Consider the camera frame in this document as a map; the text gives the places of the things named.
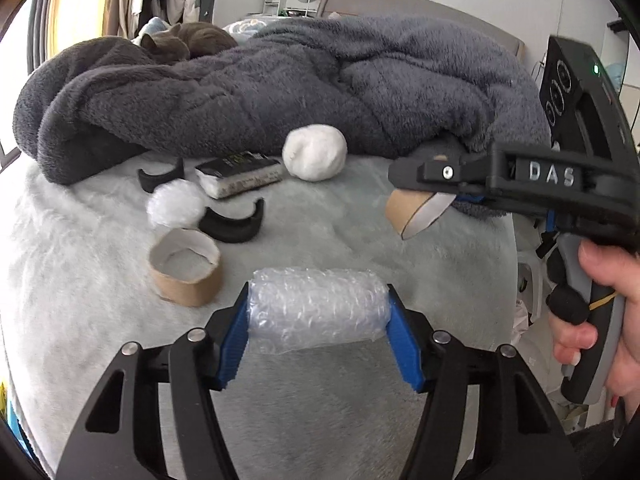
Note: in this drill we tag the white fluffy plastic wad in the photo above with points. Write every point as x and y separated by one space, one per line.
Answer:
176 204

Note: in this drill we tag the black curved plastic piece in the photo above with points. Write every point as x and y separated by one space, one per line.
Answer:
231 230
150 182

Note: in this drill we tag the white paper ball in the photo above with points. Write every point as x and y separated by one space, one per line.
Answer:
314 153

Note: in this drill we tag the grey cat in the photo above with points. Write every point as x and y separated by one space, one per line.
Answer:
182 42

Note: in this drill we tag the bubble wrap roll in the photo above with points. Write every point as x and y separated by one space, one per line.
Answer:
298 309

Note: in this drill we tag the cardboard tape roll core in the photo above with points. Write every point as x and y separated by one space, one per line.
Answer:
412 211

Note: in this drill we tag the dark grey fleece blanket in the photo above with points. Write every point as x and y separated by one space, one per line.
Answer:
391 84

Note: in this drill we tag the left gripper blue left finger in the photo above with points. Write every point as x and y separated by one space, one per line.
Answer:
235 340

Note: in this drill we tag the grey padded headboard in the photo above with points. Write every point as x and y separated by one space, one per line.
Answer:
428 8

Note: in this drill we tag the yellow curtain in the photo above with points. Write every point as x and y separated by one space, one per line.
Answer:
73 21

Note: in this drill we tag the person's right hand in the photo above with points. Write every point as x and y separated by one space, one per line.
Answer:
612 267

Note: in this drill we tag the black tissue pack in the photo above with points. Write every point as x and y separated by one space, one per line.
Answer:
224 177

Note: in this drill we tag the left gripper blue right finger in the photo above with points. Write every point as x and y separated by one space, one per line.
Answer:
403 342

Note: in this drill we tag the white vanity dresser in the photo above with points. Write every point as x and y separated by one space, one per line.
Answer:
285 7

